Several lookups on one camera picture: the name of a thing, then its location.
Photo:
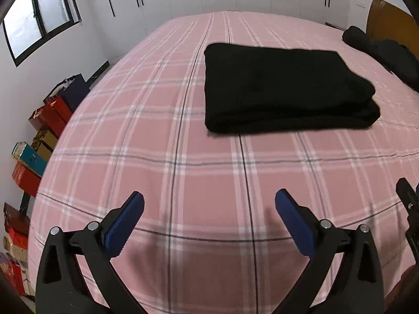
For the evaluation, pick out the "black pants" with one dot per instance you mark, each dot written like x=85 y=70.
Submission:
x=260 y=90

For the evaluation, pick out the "black jacket on bed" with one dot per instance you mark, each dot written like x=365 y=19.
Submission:
x=393 y=56

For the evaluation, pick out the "black framed window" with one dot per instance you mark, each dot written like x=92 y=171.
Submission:
x=30 y=24

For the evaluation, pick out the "teal box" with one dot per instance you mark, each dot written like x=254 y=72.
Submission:
x=23 y=153

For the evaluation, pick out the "wooden headboard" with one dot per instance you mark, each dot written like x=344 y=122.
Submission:
x=386 y=21

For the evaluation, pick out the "dark red low box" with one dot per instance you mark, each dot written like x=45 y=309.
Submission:
x=15 y=220

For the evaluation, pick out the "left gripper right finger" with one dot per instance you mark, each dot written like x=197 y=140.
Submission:
x=358 y=285

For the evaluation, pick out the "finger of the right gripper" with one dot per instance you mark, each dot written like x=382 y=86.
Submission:
x=409 y=198

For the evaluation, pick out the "gold brown box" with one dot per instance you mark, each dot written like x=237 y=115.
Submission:
x=44 y=143

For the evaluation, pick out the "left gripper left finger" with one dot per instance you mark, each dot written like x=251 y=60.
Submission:
x=60 y=285

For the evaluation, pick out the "pink plaid bed sheet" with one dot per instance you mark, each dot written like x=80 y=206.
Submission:
x=210 y=239

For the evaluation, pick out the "red gift bag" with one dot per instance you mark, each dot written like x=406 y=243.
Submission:
x=52 y=116

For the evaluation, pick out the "dark blue gift bag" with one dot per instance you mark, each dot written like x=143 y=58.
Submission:
x=72 y=90

